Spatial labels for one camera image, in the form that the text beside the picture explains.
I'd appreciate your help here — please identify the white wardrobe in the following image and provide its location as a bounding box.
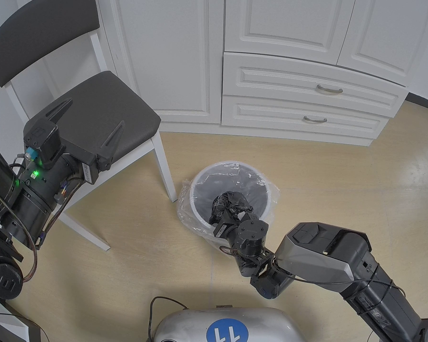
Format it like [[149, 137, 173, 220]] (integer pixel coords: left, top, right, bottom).
[[93, 0, 428, 147]]

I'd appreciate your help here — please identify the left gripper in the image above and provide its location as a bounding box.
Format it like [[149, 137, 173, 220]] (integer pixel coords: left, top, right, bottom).
[[19, 98, 126, 206]]

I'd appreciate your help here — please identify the white trash bin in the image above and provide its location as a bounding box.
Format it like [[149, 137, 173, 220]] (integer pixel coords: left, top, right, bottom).
[[189, 161, 273, 243]]

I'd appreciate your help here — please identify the white chair dark grey seat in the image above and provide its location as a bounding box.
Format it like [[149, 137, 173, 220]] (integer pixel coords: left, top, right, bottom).
[[0, 0, 179, 251]]

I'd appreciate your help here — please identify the clear plastic bag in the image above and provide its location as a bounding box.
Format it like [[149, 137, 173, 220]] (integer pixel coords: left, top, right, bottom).
[[176, 159, 281, 237]]

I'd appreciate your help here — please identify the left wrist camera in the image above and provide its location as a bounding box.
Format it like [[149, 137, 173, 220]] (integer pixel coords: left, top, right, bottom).
[[23, 118, 67, 171]]

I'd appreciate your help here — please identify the black plastic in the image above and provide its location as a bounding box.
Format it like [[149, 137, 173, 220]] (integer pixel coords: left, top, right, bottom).
[[210, 191, 254, 225]]

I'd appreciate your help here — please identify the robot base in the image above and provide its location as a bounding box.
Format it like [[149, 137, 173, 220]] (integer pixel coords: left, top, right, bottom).
[[153, 307, 301, 342]]

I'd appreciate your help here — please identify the black cable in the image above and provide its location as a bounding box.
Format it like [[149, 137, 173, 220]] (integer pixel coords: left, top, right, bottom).
[[149, 296, 190, 342]]

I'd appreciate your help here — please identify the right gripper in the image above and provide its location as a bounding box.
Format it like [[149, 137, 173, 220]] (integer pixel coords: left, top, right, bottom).
[[213, 214, 244, 242]]

